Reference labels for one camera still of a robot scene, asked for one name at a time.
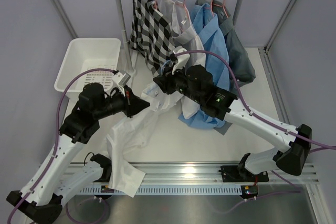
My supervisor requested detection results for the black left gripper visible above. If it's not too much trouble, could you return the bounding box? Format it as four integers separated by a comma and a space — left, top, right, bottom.
93, 84, 150, 120

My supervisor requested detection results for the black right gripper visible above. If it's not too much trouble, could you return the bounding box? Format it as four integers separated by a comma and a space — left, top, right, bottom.
154, 62, 203, 105

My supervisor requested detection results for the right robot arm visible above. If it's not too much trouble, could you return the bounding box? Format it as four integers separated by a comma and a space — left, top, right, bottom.
153, 65, 312, 182

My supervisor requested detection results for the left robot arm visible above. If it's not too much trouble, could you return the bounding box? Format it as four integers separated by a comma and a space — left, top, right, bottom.
6, 83, 150, 223

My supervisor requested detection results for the light grey white shirt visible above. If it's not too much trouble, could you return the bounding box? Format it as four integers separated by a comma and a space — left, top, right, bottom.
160, 0, 206, 120

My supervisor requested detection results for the black white checkered shirt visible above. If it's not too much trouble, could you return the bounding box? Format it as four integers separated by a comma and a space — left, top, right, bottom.
129, 0, 175, 77

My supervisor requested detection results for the blue shirt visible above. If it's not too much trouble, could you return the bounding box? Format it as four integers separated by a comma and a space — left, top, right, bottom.
179, 3, 230, 129

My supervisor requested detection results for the dark grey shirt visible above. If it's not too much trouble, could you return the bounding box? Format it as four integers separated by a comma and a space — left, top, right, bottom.
195, 0, 256, 136

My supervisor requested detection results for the white plastic basket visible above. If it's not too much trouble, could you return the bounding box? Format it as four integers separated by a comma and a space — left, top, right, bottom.
54, 38, 121, 102

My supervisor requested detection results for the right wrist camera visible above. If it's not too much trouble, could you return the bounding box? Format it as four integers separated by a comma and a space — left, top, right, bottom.
172, 46, 190, 75

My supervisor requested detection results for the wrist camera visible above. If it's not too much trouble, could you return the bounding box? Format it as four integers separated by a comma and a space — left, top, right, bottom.
112, 71, 131, 92
172, 46, 190, 75

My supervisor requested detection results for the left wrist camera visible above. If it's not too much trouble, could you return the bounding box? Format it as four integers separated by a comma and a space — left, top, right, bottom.
112, 71, 131, 92

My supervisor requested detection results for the aluminium mounting rail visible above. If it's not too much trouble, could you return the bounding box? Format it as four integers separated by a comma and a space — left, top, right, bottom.
60, 161, 320, 187

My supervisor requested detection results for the light blue slotted cable duct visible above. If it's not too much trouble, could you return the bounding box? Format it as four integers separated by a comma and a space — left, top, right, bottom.
78, 185, 243, 196

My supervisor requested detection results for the left aluminium frame post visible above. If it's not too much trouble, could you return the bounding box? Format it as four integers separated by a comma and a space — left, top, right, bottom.
50, 0, 78, 39

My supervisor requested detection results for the aluminium frame post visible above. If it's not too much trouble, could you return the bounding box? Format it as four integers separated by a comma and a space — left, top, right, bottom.
264, 0, 298, 53
50, 0, 78, 39

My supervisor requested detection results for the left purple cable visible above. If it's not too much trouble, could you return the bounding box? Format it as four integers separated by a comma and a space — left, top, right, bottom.
7, 68, 119, 224

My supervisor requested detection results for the purple cable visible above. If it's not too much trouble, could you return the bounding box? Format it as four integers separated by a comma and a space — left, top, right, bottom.
173, 49, 336, 151
7, 68, 119, 224

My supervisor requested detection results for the right aluminium frame post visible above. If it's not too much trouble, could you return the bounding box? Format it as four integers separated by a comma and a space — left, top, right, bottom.
264, 0, 298, 53

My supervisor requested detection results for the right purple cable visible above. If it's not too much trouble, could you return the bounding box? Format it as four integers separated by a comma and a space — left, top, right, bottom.
173, 49, 336, 151

